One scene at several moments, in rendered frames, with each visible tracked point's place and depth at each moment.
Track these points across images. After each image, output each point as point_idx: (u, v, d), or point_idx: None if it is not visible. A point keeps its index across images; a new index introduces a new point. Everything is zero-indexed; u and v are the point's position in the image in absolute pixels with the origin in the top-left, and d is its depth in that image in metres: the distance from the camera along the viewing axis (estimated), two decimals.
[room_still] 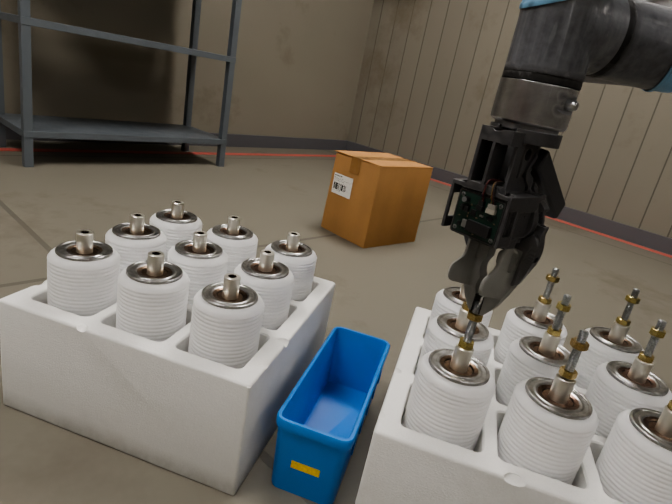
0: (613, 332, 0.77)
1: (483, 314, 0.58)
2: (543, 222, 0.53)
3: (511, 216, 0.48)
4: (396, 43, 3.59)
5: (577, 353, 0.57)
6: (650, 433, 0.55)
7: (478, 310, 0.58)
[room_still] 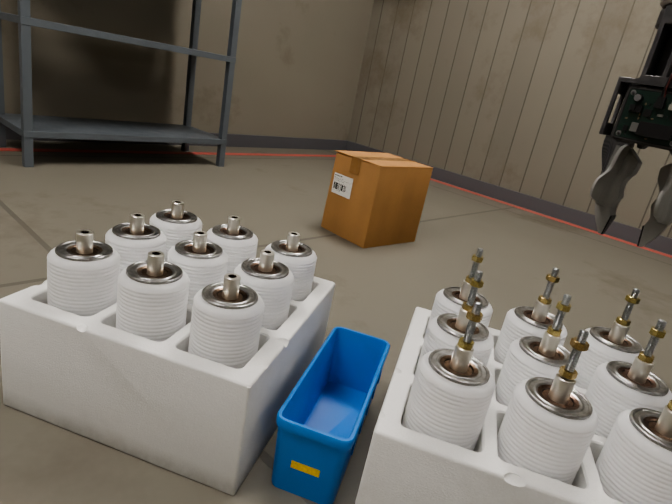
0: (613, 332, 0.77)
1: (480, 317, 0.57)
2: None
3: None
4: (396, 43, 3.59)
5: (577, 353, 0.57)
6: (650, 433, 0.55)
7: (473, 308, 0.58)
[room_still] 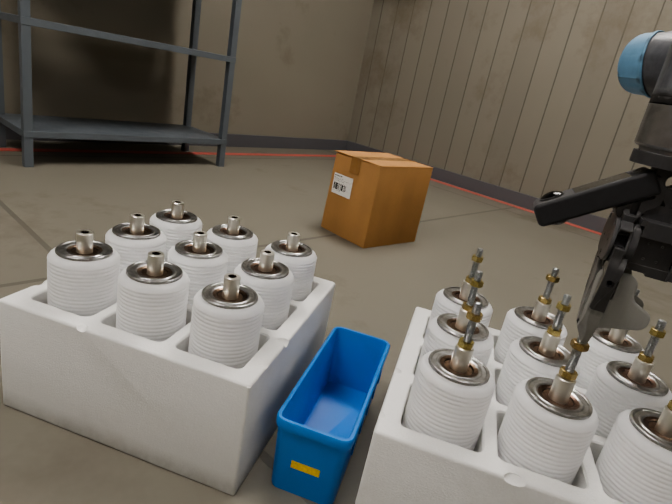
0: (613, 332, 0.77)
1: (480, 317, 0.57)
2: (605, 227, 0.55)
3: None
4: (396, 43, 3.59)
5: (571, 353, 0.57)
6: (650, 433, 0.55)
7: (473, 308, 0.58)
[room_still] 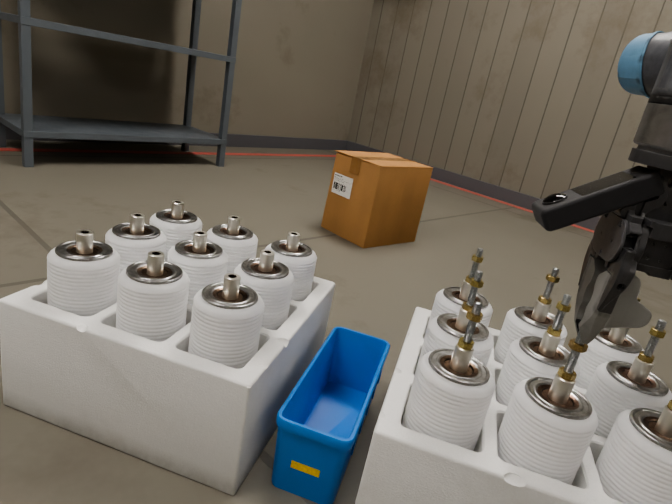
0: (613, 332, 0.77)
1: (480, 317, 0.57)
2: (598, 226, 0.55)
3: None
4: (396, 43, 3.59)
5: (576, 358, 0.56)
6: (650, 433, 0.55)
7: (473, 308, 0.58)
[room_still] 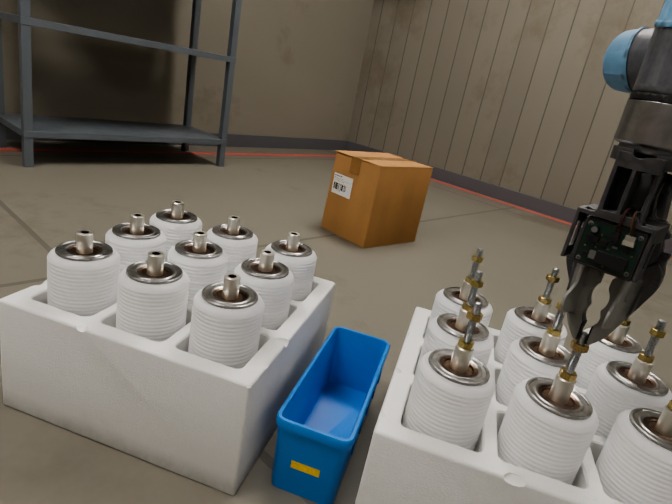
0: (613, 332, 0.77)
1: (480, 317, 0.57)
2: (663, 249, 0.50)
3: (648, 247, 0.46)
4: (396, 43, 3.59)
5: (576, 358, 0.56)
6: (650, 433, 0.55)
7: (473, 308, 0.58)
